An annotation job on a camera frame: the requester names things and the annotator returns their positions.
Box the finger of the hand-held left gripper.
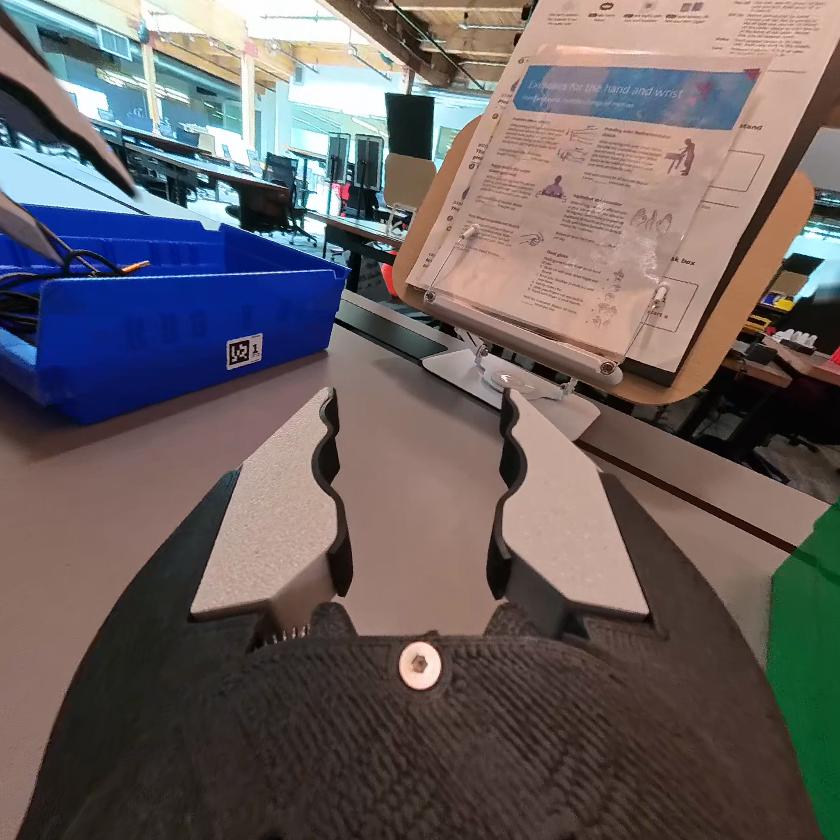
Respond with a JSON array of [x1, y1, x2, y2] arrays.
[[0, 189, 68, 269], [0, 5, 140, 199]]

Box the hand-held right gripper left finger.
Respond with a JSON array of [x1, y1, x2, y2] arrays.
[[190, 387, 355, 623]]

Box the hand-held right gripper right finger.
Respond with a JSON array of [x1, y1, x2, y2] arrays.
[[487, 388, 651, 637]]

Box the black braided cable orange plugs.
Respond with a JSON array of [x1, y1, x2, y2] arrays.
[[0, 248, 153, 332]]

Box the blue plastic bin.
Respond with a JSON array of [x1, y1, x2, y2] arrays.
[[0, 203, 350, 425]]

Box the green plastic bin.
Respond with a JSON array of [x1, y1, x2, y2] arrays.
[[766, 497, 840, 840]]

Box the white stand base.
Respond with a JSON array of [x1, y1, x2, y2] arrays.
[[422, 328, 601, 442]]

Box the dark long desk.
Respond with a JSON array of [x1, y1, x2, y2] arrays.
[[125, 141, 290, 231]]

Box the black office chair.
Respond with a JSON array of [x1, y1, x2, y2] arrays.
[[226, 152, 316, 247]]

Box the laminated exercise sheet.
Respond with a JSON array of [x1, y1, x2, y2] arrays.
[[427, 46, 774, 358]]

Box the black standing panel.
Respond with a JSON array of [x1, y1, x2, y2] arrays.
[[385, 93, 435, 160]]

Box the small beige board stand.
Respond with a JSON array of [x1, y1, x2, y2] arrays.
[[384, 152, 437, 234]]

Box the white instruction sheet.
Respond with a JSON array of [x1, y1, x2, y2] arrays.
[[407, 0, 840, 388]]

